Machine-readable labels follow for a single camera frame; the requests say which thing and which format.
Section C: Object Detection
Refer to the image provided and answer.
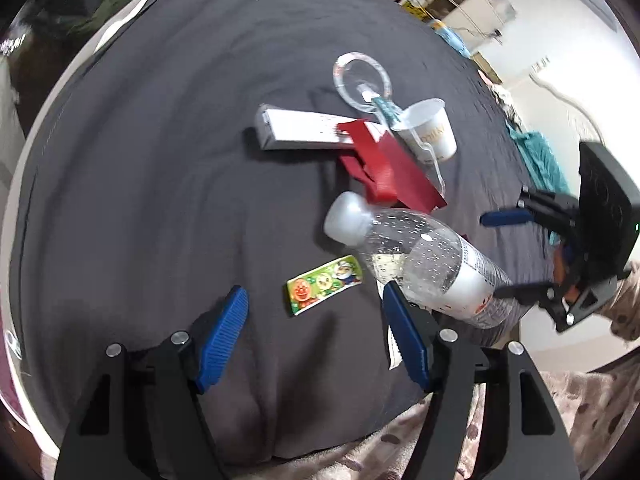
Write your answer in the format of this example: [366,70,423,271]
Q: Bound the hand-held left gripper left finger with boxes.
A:
[54,285,250,480]

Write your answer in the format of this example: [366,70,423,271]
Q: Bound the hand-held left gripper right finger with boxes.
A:
[382,280,581,480]

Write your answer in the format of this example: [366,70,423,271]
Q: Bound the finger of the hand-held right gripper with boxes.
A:
[480,186,583,246]
[494,280,573,313]

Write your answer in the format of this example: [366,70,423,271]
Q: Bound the clear plastic bottle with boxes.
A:
[324,191,516,331]

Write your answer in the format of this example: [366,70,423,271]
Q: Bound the white paper cup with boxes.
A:
[390,98,458,163]

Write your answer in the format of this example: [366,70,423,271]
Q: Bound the person's right forearm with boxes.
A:
[600,267,640,342]

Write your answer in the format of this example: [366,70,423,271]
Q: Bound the white paper note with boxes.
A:
[386,322,405,372]

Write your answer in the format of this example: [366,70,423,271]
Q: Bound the teal cloth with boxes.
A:
[507,125,571,196]

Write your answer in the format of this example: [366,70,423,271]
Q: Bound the clear plastic spoon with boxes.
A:
[407,132,447,198]

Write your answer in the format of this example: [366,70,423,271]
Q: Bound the cartoon print snack wrapper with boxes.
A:
[286,255,363,317]

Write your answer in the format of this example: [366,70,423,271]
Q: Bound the small teal white tube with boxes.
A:
[370,96,403,126]

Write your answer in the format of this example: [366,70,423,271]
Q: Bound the light blue plastic bag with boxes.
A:
[439,24,472,57]

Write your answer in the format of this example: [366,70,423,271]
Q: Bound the white storage cabinet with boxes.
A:
[444,0,517,56]

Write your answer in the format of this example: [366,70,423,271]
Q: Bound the long white cardboard box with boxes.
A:
[255,104,386,152]

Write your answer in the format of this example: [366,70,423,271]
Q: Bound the dark green bag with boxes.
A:
[70,0,152,37]

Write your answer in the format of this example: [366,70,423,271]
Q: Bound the white wall cable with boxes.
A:
[529,72,607,142]

